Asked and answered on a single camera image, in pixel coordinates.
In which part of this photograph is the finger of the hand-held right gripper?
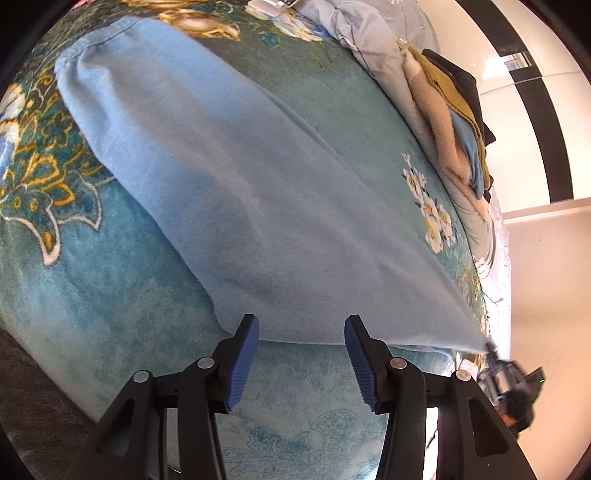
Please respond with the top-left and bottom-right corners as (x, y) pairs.
(482, 339), (506, 370)

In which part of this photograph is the black garment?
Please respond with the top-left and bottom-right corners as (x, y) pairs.
(422, 48), (497, 146)

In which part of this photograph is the white wardrobe with black stripe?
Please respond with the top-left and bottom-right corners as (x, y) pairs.
(455, 0), (591, 213)

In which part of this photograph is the grey-blue daisy print quilt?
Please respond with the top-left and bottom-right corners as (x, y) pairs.
(295, 0), (513, 342)

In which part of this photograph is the light blue sweatshirt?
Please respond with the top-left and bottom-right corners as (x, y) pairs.
(54, 16), (492, 354)

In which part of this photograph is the blue garment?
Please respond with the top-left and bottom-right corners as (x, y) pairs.
(450, 111), (492, 197)

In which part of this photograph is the mustard knitted sweater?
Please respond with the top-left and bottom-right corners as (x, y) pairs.
(409, 46), (490, 185)

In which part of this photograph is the teal floral blanket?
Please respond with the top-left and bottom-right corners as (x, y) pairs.
(0, 0), (497, 480)

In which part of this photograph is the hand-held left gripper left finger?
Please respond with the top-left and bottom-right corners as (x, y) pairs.
(65, 314), (260, 480)

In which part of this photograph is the beige fleece garment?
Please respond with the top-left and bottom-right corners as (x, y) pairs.
(402, 48), (497, 259)

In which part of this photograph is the folded grey garment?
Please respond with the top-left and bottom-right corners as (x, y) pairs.
(0, 328), (100, 472)

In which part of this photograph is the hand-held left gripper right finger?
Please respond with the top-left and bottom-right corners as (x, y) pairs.
(344, 315), (539, 480)

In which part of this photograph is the white phone stand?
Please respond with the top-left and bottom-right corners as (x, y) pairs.
(247, 0), (298, 17)

